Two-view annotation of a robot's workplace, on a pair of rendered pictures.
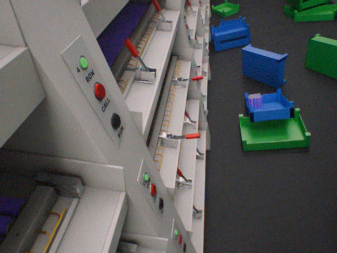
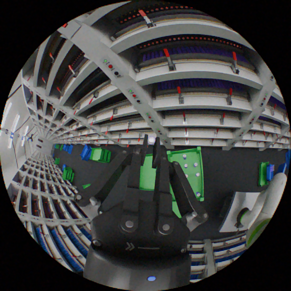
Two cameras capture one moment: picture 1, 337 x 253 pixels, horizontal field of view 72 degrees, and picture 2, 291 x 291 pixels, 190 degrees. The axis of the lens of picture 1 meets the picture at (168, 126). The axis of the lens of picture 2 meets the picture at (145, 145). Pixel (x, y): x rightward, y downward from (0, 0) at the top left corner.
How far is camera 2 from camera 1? 0.36 m
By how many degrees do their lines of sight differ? 73
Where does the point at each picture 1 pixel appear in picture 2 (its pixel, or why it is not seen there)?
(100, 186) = (251, 105)
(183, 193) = (249, 136)
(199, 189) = (249, 145)
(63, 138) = (255, 94)
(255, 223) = (241, 165)
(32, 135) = (253, 89)
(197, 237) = (238, 144)
